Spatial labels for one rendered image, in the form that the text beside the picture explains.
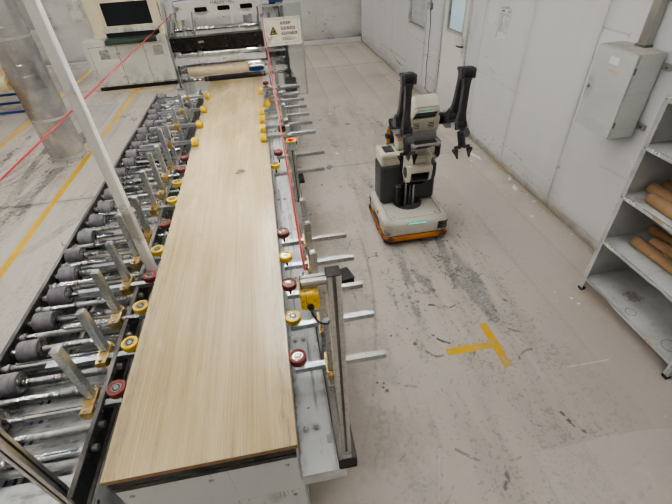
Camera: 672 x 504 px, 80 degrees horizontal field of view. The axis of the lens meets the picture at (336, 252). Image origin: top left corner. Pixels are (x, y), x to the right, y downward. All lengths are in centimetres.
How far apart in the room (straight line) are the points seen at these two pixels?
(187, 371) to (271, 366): 38
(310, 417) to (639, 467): 188
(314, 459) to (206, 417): 50
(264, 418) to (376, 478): 102
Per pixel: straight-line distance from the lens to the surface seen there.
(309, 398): 208
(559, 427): 295
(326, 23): 1248
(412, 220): 379
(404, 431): 270
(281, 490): 203
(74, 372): 205
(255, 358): 191
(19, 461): 179
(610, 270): 394
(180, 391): 192
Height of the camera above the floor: 239
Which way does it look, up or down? 39 degrees down
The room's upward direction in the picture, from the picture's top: 4 degrees counter-clockwise
